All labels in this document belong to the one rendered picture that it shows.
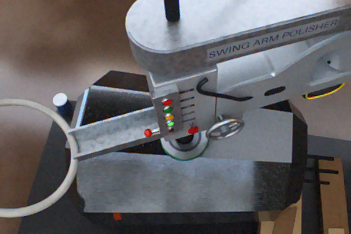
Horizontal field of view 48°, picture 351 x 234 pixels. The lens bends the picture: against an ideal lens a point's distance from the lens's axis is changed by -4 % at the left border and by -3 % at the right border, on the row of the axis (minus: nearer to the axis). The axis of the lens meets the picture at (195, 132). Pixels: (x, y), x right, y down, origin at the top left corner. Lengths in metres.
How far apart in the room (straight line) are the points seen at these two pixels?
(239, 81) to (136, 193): 0.86
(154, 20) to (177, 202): 1.07
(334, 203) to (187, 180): 1.13
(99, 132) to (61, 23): 1.96
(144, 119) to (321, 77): 0.71
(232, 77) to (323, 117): 1.69
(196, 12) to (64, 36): 2.37
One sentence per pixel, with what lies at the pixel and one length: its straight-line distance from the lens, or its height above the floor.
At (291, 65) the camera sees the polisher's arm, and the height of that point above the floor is 1.45.
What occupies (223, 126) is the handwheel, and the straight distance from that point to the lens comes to 1.47.
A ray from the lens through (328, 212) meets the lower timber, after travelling 2.67.
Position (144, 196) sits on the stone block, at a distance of 1.98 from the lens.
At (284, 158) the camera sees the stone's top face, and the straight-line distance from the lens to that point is 1.88.
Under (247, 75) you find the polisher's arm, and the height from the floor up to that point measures 1.41.
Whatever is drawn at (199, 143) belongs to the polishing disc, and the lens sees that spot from 1.81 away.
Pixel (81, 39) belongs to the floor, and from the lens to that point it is 3.36.
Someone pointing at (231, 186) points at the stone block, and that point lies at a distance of 1.91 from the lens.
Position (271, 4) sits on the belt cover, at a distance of 1.17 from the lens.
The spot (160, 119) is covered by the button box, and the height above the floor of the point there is 1.39.
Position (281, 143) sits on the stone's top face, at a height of 0.85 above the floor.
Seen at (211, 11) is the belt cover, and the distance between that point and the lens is 1.14.
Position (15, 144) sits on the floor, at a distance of 3.08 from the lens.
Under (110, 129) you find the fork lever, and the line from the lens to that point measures 1.66.
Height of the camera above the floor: 2.58
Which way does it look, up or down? 66 degrees down
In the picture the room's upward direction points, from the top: 2 degrees counter-clockwise
